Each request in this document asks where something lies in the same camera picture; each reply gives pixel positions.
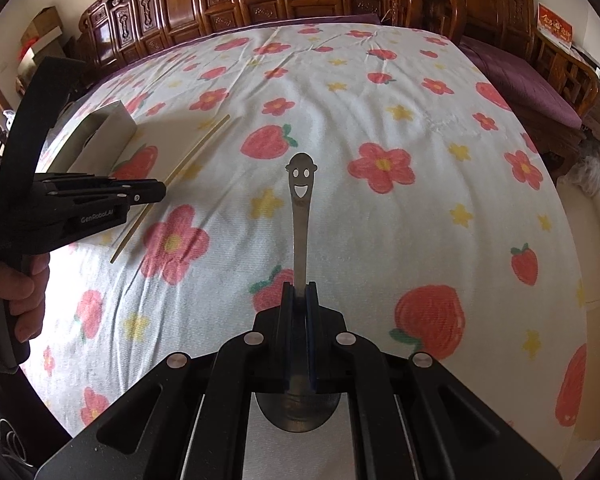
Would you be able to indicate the purple mattress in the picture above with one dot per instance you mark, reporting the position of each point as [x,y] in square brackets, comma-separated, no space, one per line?
[330,18]

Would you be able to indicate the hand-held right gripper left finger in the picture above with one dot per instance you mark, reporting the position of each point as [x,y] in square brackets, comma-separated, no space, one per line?
[288,320]

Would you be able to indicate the wooden armchair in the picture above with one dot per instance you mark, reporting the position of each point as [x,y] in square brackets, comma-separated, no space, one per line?
[430,10]

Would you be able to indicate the grey plastic bag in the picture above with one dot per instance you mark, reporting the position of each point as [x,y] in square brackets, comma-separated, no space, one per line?
[592,167]

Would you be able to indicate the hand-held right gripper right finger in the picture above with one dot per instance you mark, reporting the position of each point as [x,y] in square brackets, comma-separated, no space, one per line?
[311,320]

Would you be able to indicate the light bamboo chopstick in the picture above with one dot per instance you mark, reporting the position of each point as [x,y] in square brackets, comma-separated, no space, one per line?
[215,133]

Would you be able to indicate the red sign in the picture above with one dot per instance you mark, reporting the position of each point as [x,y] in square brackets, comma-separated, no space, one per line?
[555,25]

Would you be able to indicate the person's left hand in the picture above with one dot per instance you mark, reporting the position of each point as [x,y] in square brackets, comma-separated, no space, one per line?
[35,320]

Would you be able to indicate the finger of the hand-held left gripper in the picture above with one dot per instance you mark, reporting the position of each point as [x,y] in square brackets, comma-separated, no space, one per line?
[147,192]

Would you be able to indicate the carved wooden bench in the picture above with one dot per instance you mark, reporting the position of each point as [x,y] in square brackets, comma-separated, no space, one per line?
[570,72]

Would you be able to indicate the stack of cardboard boxes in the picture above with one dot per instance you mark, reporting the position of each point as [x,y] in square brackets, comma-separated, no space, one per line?
[42,35]

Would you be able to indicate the person's dark clothing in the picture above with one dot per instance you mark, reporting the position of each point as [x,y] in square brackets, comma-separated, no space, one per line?
[10,435]

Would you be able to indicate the purple bench cushion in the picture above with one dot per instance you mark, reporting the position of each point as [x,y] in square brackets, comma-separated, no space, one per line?
[525,82]

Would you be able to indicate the floral strawberry bed sheet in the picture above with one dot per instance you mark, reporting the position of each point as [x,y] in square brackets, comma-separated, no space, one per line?
[405,110]

